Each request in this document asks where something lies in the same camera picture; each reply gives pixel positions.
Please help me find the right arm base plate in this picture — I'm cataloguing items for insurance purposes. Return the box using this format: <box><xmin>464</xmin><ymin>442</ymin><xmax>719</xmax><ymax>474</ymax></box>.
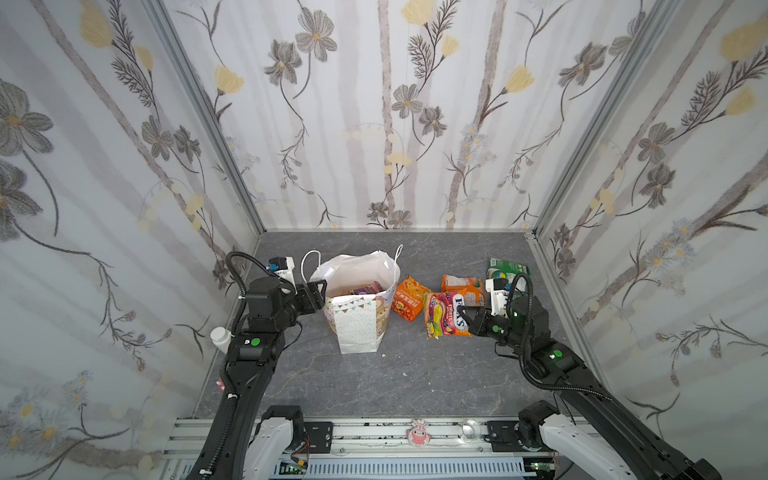
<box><xmin>485</xmin><ymin>420</ymin><xmax>542</xmax><ymax>453</ymax></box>

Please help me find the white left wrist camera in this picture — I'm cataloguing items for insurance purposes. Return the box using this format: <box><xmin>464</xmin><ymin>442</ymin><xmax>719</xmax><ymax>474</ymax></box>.
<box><xmin>268</xmin><ymin>257</ymin><xmax>295</xmax><ymax>285</ymax></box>

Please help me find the green snack packet upper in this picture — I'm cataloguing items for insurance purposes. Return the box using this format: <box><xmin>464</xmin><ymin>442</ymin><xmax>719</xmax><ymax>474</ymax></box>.
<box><xmin>486</xmin><ymin>257</ymin><xmax>530</xmax><ymax>291</ymax></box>

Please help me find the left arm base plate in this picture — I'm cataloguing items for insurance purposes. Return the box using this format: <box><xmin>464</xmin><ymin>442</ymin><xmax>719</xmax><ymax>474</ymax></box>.
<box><xmin>257</xmin><ymin>419</ymin><xmax>334</xmax><ymax>456</ymax></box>

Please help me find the white cartoon paper bag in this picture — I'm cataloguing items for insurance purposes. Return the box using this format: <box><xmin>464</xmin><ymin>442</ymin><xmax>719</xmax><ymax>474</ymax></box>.
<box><xmin>300</xmin><ymin>246</ymin><xmax>403</xmax><ymax>354</ymax></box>

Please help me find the orange snack packet back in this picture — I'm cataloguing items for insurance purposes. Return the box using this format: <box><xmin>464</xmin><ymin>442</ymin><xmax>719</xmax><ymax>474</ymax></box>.
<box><xmin>441</xmin><ymin>274</ymin><xmax>485</xmax><ymax>307</ymax></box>

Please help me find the white cup at left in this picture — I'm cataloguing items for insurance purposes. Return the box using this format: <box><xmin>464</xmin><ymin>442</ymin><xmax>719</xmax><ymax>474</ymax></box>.
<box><xmin>209</xmin><ymin>327</ymin><xmax>233</xmax><ymax>354</ymax></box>

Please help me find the orange red snack packet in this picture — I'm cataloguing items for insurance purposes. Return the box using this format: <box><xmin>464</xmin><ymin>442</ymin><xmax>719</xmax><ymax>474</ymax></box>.
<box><xmin>392</xmin><ymin>276</ymin><xmax>432</xmax><ymax>322</ymax></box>

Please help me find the white slotted cable duct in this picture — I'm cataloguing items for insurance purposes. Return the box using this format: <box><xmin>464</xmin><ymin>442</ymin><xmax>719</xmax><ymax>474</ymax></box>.
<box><xmin>268</xmin><ymin>457</ymin><xmax>537</xmax><ymax>479</ymax></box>

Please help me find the purple Fox's candy bag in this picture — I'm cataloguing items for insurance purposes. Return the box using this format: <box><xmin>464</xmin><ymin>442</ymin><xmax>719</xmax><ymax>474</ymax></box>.
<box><xmin>349</xmin><ymin>281</ymin><xmax>385</xmax><ymax>295</ymax></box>

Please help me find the aluminium front rail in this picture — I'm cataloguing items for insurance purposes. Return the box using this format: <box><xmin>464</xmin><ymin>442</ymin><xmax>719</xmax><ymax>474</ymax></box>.
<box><xmin>161</xmin><ymin>416</ymin><xmax>655</xmax><ymax>460</ymax></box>

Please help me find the orange green Fox's candy bag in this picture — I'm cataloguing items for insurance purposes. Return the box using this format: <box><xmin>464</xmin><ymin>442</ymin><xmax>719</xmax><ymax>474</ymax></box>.
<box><xmin>424</xmin><ymin>292</ymin><xmax>468</xmax><ymax>339</ymax></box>

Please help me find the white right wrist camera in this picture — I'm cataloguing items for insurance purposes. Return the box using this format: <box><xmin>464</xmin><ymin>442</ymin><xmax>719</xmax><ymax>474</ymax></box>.
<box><xmin>485</xmin><ymin>278</ymin><xmax>510</xmax><ymax>317</ymax></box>

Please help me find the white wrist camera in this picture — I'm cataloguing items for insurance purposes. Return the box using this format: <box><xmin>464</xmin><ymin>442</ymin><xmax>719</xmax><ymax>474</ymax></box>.
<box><xmin>485</xmin><ymin>278</ymin><xmax>510</xmax><ymax>317</ymax></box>
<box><xmin>268</xmin><ymin>257</ymin><xmax>295</xmax><ymax>285</ymax></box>

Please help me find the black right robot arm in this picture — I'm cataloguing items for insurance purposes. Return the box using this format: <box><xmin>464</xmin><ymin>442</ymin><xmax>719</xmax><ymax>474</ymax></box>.
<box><xmin>456</xmin><ymin>273</ymin><xmax>721</xmax><ymax>479</ymax></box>

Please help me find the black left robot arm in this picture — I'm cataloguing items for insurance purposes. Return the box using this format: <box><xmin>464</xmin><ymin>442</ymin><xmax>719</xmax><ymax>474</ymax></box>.
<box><xmin>187</xmin><ymin>251</ymin><xmax>327</xmax><ymax>479</ymax></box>

